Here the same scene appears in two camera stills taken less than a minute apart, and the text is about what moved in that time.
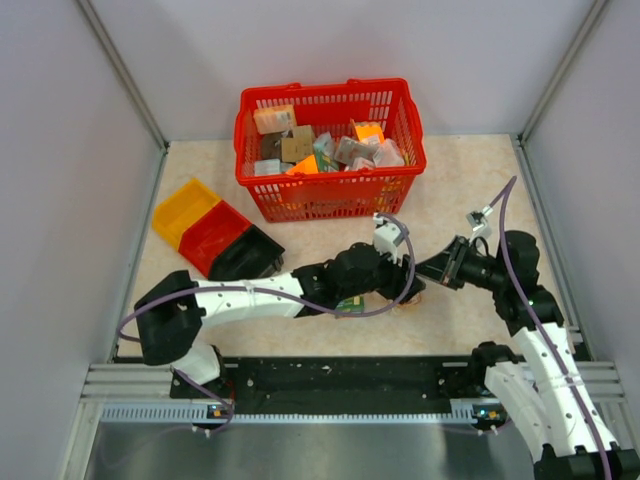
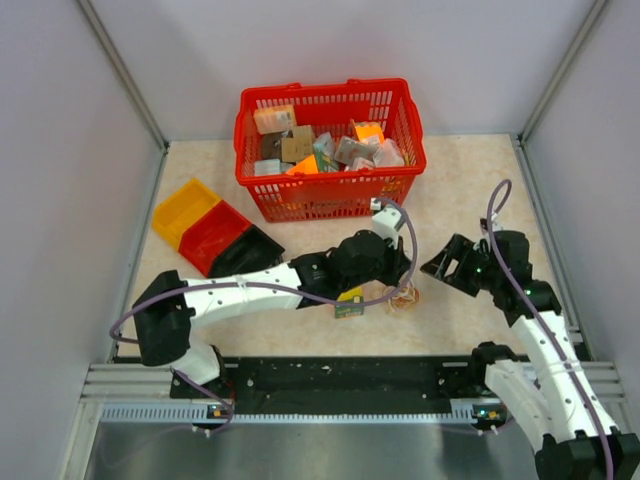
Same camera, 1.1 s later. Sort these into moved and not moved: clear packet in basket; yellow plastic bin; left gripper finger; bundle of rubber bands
Moved: left gripper finger
Not moved: yellow plastic bin; clear packet in basket; bundle of rubber bands
